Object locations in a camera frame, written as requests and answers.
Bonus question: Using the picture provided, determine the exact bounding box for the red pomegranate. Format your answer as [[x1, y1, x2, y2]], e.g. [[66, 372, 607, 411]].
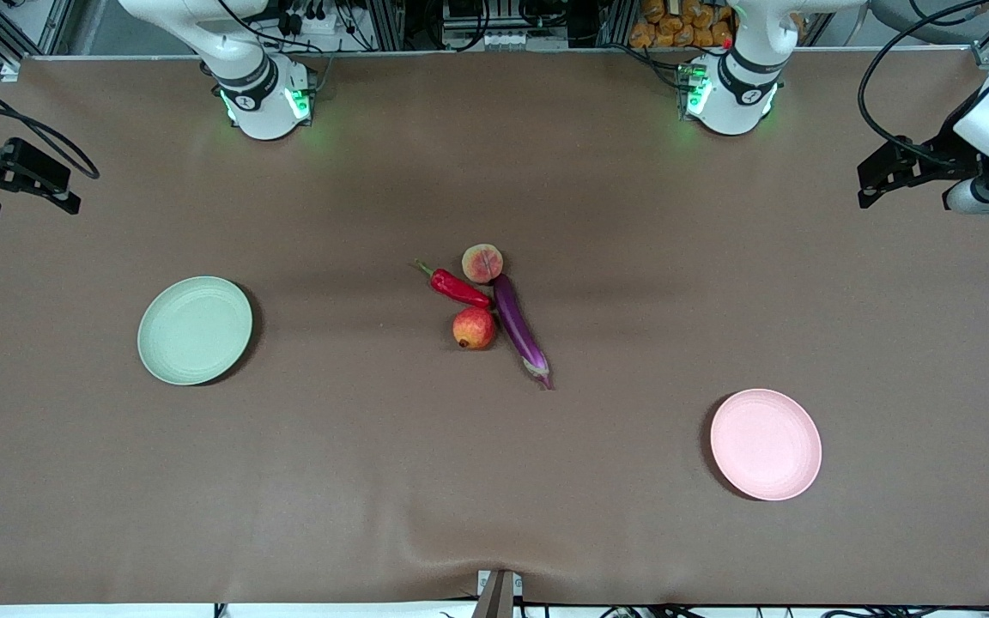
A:
[[452, 307, 497, 351]]

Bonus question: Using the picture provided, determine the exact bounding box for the red chili pepper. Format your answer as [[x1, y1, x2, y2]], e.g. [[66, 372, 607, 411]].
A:
[[414, 259, 494, 311]]

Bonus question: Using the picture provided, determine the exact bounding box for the pink round plate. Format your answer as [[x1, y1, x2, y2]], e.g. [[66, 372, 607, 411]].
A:
[[710, 389, 822, 501]]

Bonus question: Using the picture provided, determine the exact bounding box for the brown table cover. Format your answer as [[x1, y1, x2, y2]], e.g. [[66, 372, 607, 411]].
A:
[[0, 47, 989, 606]]

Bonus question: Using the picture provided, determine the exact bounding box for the black silver electronics box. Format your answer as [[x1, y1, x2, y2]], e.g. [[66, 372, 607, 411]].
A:
[[441, 0, 568, 51]]

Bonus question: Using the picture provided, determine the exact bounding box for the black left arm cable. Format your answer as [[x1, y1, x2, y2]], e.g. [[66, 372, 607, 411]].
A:
[[857, 0, 989, 168]]

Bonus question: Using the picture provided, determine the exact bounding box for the pile of orange lumpy items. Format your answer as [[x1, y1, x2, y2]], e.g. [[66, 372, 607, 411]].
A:
[[629, 0, 736, 50]]

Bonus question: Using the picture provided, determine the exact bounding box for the white power strip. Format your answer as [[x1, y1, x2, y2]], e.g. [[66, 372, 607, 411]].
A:
[[276, 0, 341, 35]]

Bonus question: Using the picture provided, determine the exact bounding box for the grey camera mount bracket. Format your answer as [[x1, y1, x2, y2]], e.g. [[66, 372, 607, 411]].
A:
[[473, 569, 525, 618]]

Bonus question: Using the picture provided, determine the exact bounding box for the long purple eggplant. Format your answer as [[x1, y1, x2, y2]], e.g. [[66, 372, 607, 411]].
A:
[[492, 273, 555, 391]]

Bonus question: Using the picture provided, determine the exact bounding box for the yellow-red peach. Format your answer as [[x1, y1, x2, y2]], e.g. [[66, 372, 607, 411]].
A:
[[462, 244, 505, 285]]

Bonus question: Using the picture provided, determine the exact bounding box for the light green round plate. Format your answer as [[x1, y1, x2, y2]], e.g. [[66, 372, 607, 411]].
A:
[[137, 276, 253, 386]]

